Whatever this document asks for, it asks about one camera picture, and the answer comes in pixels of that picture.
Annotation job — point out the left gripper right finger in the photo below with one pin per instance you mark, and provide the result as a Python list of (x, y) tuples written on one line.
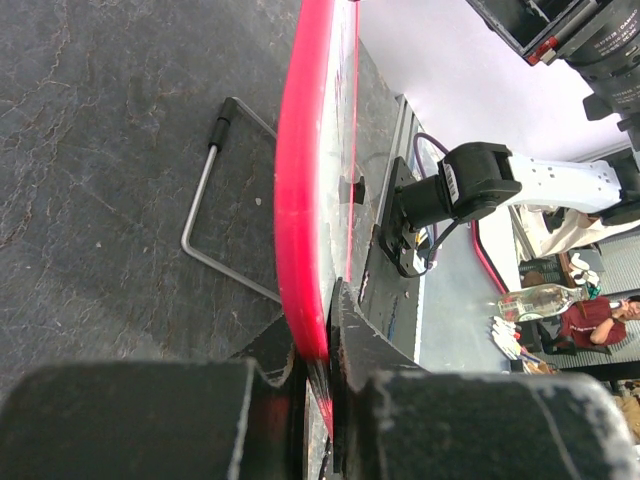
[(394, 420)]

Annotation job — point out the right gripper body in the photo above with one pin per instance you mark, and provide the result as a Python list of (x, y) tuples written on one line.
[(534, 29)]

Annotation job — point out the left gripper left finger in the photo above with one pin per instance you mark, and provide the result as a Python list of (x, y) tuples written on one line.
[(242, 418)]

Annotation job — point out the pink framed whiteboard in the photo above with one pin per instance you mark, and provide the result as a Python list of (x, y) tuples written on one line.
[(314, 169)]

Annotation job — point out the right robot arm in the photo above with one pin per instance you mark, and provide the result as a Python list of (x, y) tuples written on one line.
[(597, 39)]

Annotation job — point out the metal whiteboard kickstand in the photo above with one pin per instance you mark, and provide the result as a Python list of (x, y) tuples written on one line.
[(228, 227)]

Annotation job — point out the clear glass bottle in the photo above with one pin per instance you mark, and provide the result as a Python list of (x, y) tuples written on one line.
[(541, 301)]

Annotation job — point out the person in white shirt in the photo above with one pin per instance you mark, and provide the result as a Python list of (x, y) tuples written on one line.
[(574, 231)]

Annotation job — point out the person in maroon shirt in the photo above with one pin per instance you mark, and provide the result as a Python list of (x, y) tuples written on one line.
[(594, 323)]

